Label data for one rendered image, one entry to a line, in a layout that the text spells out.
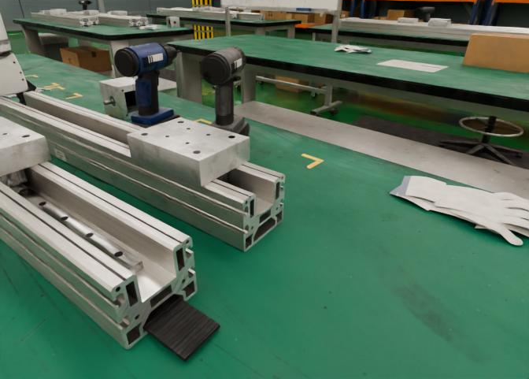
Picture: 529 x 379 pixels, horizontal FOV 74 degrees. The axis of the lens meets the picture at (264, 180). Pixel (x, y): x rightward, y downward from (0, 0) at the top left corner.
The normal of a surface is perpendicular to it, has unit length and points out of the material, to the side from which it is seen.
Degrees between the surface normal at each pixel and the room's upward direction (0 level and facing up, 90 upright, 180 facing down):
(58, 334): 0
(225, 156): 90
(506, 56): 89
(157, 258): 90
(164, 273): 0
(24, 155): 90
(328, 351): 0
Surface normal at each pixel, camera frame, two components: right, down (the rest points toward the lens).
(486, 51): -0.73, 0.29
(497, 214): 0.05, -0.83
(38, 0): 0.75, 0.32
